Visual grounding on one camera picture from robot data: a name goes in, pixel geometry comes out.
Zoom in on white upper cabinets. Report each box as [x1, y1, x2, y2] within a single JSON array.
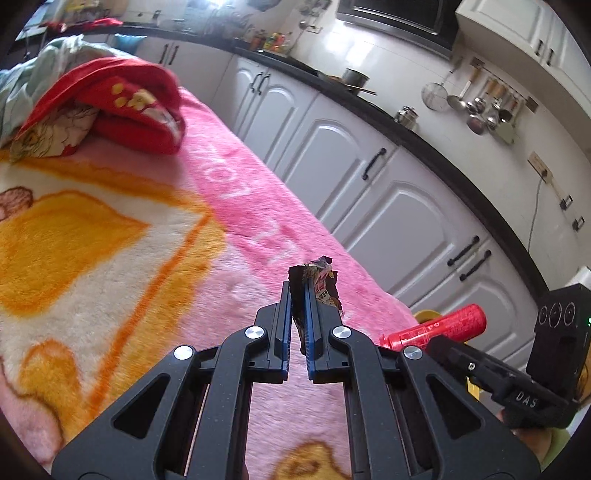
[[456, 0, 590, 114]]

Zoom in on red cylindrical wrapper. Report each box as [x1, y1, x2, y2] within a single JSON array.
[[378, 304, 487, 352]]

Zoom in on purple dark candy wrapper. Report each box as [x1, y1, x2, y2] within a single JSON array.
[[288, 256, 342, 355]]

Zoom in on steel teapot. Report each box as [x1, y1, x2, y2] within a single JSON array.
[[394, 106, 418, 130]]

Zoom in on black cooking pot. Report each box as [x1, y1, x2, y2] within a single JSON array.
[[341, 68, 376, 95]]

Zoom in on light blue cloth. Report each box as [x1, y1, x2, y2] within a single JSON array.
[[0, 35, 117, 146]]

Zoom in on white cabinets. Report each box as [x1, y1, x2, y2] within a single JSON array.
[[456, 0, 590, 114], [135, 36, 537, 369]]

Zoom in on hanging green spatula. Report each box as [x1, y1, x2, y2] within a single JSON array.
[[493, 97, 524, 145]]

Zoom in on white electric kettle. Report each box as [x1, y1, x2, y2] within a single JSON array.
[[566, 266, 591, 289]]

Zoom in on black power cable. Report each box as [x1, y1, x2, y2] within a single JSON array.
[[527, 172, 548, 255]]

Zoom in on red folded cloth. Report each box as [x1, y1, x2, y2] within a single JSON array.
[[10, 57, 185, 162]]

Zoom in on person's right hand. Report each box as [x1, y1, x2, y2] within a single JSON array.
[[498, 410, 585, 471]]

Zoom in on wall power socket strip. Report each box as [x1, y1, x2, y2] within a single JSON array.
[[528, 152, 553, 183]]

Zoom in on black range hood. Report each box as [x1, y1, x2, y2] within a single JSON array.
[[335, 0, 462, 57]]

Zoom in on yellow rimmed black trash bin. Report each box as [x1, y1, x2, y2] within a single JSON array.
[[414, 310, 482, 400]]

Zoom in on hanging steel ladle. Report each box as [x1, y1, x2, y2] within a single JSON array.
[[447, 68, 481, 112]]

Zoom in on black countertop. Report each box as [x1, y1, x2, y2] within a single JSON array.
[[47, 26, 549, 300]]

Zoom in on pink cartoon fleece blanket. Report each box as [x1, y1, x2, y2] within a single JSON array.
[[1, 92, 414, 469]]

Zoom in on white lower cabinets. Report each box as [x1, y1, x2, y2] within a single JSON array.
[[135, 36, 537, 369]]

